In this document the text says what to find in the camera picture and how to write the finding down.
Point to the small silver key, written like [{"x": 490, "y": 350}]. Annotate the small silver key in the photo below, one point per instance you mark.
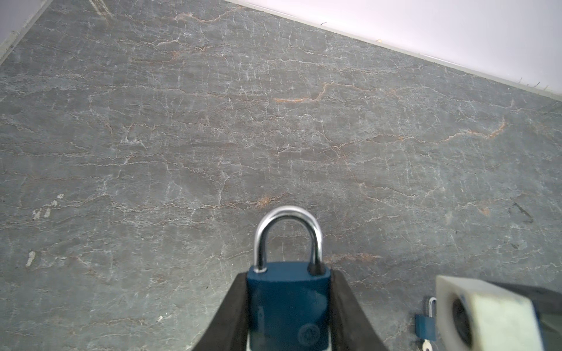
[{"x": 426, "y": 345}]

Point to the large blue padlock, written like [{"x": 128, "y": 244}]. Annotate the large blue padlock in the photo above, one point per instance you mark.
[{"x": 288, "y": 301}]

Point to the small blue padlock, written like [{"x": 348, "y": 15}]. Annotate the small blue padlock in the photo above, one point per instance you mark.
[{"x": 425, "y": 324}]

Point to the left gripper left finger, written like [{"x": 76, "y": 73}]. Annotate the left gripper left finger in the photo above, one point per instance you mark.
[{"x": 229, "y": 327}]

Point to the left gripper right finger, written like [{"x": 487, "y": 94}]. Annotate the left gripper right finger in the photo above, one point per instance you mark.
[{"x": 349, "y": 326}]

